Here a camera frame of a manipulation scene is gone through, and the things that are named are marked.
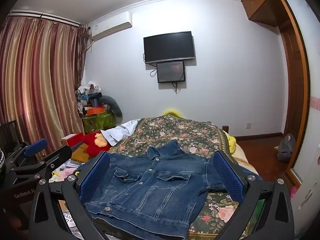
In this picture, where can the small black wall monitor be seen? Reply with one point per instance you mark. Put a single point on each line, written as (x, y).
(170, 72)

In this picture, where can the blue denim jacket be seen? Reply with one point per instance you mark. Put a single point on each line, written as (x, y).
(150, 187)

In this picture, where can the red plush toy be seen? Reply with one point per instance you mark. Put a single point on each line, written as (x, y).
(92, 145)

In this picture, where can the red box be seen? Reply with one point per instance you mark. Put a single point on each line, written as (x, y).
(75, 140)

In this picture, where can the white shirt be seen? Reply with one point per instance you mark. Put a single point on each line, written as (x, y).
(120, 132)

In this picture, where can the white wardrobe door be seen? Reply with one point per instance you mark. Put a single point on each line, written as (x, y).
(310, 155)

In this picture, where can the floral bedspread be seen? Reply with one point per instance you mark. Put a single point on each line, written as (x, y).
(175, 130)

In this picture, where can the grey plastic bag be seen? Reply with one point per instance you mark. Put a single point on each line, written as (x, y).
(286, 148)

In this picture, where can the grey neck pillow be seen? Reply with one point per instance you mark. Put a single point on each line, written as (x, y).
(115, 105)

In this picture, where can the black wall television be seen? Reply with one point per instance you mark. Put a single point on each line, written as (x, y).
(168, 47)

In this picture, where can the white curtain rail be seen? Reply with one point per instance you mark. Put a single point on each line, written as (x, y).
(45, 17)

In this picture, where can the white air conditioner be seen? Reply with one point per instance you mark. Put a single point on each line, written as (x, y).
(111, 26)

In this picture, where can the striped red curtain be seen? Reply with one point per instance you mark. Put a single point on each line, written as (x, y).
(37, 80)

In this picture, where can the wooden overhead cabinet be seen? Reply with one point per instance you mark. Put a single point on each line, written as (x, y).
(262, 2)

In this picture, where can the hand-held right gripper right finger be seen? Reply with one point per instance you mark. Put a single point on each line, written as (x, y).
(228, 177)

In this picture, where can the orange box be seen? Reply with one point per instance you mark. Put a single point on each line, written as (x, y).
(95, 110)

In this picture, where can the green storage box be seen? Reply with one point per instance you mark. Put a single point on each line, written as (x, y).
(98, 123)

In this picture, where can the beige bed sheet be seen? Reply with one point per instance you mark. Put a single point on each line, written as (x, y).
(246, 160)

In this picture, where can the dark wooden chair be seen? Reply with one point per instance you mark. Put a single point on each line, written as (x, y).
(8, 135)

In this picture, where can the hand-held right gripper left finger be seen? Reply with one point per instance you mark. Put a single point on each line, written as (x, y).
(92, 177)

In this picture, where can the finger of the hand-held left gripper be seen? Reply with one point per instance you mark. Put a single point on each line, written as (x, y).
(62, 153)
(36, 148)

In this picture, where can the brown cardboard box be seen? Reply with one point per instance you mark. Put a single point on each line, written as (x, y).
(80, 153)

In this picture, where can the pile of clutter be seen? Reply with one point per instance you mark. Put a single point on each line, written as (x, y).
(86, 97)

